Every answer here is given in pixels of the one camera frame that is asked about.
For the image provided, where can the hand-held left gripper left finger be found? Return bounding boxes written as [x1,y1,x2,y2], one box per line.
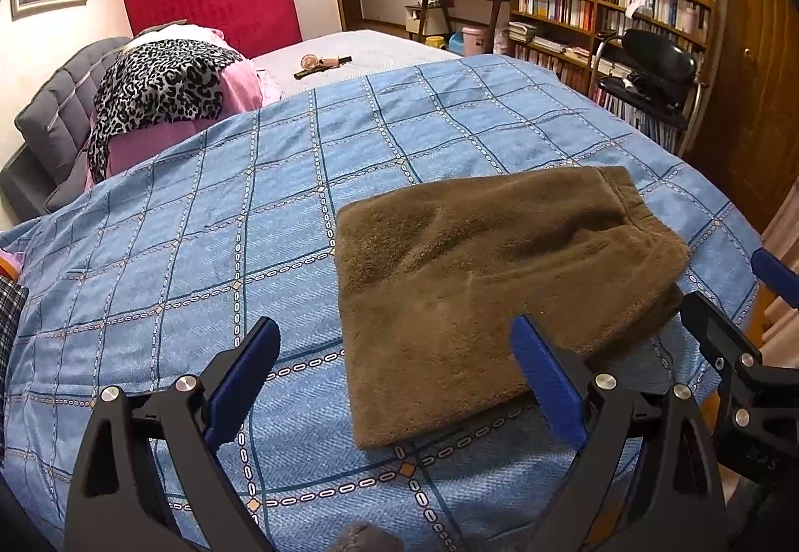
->
[64,316,282,552]

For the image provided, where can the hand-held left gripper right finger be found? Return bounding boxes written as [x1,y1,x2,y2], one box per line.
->
[510,315,728,552]

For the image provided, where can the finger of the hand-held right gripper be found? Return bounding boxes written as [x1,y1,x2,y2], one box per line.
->
[752,248,799,309]
[680,291,799,478]

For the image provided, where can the brown fleece pants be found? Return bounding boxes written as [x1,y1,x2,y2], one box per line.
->
[335,165,693,451]

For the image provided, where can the blue plaid blanket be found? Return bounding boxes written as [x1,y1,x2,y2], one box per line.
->
[0,54,766,552]

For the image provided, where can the wooden door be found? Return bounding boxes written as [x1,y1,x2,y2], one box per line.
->
[687,0,799,234]

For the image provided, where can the dark checked cloth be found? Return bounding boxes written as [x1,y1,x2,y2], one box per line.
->
[0,277,29,453]

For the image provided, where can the black chair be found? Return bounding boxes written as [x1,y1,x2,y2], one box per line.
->
[588,27,706,156]

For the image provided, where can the pink quilt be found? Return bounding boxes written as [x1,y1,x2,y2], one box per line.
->
[93,24,282,178]

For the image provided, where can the leopard print cloth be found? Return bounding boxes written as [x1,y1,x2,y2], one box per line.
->
[86,38,246,184]

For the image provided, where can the grey padded headboard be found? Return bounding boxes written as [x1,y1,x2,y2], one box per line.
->
[0,35,135,216]

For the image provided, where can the pink bin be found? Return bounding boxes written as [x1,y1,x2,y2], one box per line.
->
[460,25,491,56]

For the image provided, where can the white pillow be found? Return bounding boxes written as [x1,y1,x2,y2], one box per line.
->
[134,23,216,47]

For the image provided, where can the bed with white sheet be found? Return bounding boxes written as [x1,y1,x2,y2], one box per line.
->
[250,29,463,97]

